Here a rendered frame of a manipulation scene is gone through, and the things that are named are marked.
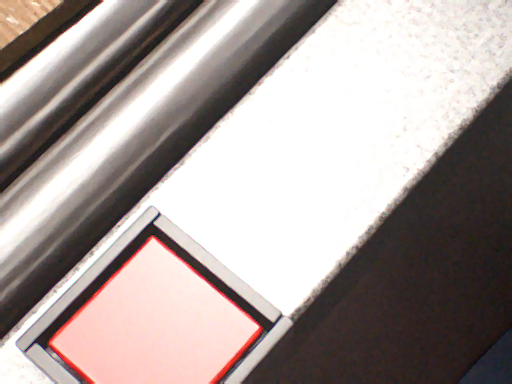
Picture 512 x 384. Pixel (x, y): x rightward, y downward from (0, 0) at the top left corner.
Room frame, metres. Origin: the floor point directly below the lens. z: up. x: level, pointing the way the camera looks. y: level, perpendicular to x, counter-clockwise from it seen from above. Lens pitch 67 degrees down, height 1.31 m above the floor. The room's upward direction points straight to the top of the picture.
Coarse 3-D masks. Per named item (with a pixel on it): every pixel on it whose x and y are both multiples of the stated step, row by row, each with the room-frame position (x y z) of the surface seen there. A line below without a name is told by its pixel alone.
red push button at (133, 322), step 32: (160, 256) 0.14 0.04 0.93; (128, 288) 0.13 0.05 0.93; (160, 288) 0.13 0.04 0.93; (192, 288) 0.13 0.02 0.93; (96, 320) 0.11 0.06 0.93; (128, 320) 0.11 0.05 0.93; (160, 320) 0.11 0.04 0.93; (192, 320) 0.11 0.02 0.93; (224, 320) 0.11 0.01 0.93; (256, 320) 0.11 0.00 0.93; (64, 352) 0.10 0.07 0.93; (96, 352) 0.10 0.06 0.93; (128, 352) 0.10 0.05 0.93; (160, 352) 0.10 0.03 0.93; (192, 352) 0.10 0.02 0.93; (224, 352) 0.10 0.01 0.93
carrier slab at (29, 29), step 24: (0, 0) 0.26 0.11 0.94; (24, 0) 0.26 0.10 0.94; (48, 0) 0.26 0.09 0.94; (72, 0) 0.26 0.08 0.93; (0, 24) 0.24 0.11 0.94; (24, 24) 0.24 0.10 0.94; (48, 24) 0.25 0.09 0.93; (0, 48) 0.23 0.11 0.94; (24, 48) 0.24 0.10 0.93; (0, 72) 0.23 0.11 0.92
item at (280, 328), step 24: (144, 216) 0.16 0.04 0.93; (120, 240) 0.15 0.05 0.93; (144, 240) 0.15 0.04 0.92; (168, 240) 0.15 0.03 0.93; (192, 240) 0.15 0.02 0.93; (96, 264) 0.14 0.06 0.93; (120, 264) 0.14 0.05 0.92; (192, 264) 0.14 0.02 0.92; (216, 264) 0.14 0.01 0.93; (72, 288) 0.13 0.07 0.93; (96, 288) 0.13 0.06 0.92; (240, 288) 0.13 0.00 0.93; (48, 312) 0.12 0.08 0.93; (72, 312) 0.12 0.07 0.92; (264, 312) 0.12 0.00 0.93; (24, 336) 0.11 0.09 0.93; (48, 336) 0.11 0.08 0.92; (264, 336) 0.11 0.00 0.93; (288, 336) 0.11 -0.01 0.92; (48, 360) 0.10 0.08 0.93; (264, 360) 0.10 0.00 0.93
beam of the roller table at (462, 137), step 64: (384, 0) 0.27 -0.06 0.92; (448, 0) 0.27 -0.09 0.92; (320, 64) 0.24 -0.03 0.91; (384, 64) 0.24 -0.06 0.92; (448, 64) 0.24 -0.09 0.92; (256, 128) 0.20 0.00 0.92; (320, 128) 0.20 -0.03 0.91; (384, 128) 0.20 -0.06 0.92; (448, 128) 0.20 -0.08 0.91; (192, 192) 0.17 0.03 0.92; (256, 192) 0.17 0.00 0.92; (320, 192) 0.17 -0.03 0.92; (384, 192) 0.17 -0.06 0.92; (256, 256) 0.15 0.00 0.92; (320, 256) 0.15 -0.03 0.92; (320, 320) 0.13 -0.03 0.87
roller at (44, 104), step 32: (96, 0) 0.27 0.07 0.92; (128, 0) 0.27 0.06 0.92; (160, 0) 0.27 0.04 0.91; (192, 0) 0.28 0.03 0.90; (64, 32) 0.25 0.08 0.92; (96, 32) 0.25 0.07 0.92; (128, 32) 0.26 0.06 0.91; (160, 32) 0.27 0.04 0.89; (32, 64) 0.23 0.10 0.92; (64, 64) 0.24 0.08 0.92; (96, 64) 0.24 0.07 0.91; (128, 64) 0.25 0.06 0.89; (0, 96) 0.22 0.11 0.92; (32, 96) 0.22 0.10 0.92; (64, 96) 0.22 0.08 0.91; (0, 128) 0.20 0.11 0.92; (32, 128) 0.21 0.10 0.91; (0, 160) 0.19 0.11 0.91
